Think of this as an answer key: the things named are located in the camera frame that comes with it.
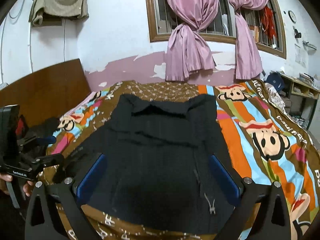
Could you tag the brown framed barred window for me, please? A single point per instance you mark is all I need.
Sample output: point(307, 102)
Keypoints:
point(162, 21)

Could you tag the colourful monkey print bedspread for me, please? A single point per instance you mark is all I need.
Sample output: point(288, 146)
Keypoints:
point(264, 143)

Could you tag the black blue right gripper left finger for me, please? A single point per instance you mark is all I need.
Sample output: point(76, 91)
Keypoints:
point(43, 220)

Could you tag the brown wooden headboard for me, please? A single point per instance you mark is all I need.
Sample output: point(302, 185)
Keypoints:
point(49, 92)

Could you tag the person's left hand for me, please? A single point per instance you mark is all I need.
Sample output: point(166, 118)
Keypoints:
point(4, 178)

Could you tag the beige cloth on wall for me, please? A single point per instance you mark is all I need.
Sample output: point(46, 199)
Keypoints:
point(71, 9)

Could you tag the wooden side shelf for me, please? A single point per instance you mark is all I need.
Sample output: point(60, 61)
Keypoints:
point(303, 99)

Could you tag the red hanging clothes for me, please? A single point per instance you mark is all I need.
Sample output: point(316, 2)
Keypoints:
point(267, 21)

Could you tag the right pink curtain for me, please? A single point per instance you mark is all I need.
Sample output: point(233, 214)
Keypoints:
point(248, 61)

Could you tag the black puffer jacket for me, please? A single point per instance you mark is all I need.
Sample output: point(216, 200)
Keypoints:
point(157, 165)

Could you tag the dark blue cap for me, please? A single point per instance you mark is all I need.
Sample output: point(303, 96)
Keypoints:
point(276, 81)

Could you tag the round wall clock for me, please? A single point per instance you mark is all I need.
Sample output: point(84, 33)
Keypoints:
point(292, 16)

